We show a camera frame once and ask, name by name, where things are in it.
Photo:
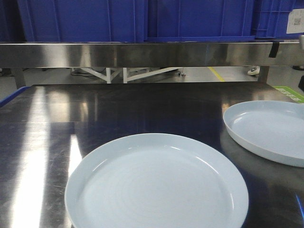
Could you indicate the light blue plate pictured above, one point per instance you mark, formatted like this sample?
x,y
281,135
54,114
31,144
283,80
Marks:
x,y
156,180
273,130

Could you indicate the steel shelf post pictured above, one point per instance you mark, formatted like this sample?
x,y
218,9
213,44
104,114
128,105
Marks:
x,y
19,77
263,74

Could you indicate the large blue plastic bin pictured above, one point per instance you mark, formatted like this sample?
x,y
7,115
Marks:
x,y
83,20

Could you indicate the blue plastic bin middle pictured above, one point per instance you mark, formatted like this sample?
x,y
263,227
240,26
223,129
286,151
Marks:
x,y
199,20

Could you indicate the steel shelf post right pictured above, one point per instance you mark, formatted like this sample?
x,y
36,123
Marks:
x,y
263,74

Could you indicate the white metal frame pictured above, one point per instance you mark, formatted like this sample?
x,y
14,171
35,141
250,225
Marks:
x,y
128,74

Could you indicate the stainless steel shelf rail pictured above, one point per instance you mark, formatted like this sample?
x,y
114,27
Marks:
x,y
184,54

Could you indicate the white paper label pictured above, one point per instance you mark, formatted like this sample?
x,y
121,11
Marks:
x,y
295,22

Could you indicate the blue crate with label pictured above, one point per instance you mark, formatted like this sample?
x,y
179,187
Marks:
x,y
270,18

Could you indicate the steel shelf post left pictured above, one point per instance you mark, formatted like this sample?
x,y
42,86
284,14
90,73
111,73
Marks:
x,y
19,77

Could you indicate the black tape strip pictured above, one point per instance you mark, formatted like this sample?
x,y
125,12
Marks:
x,y
274,50

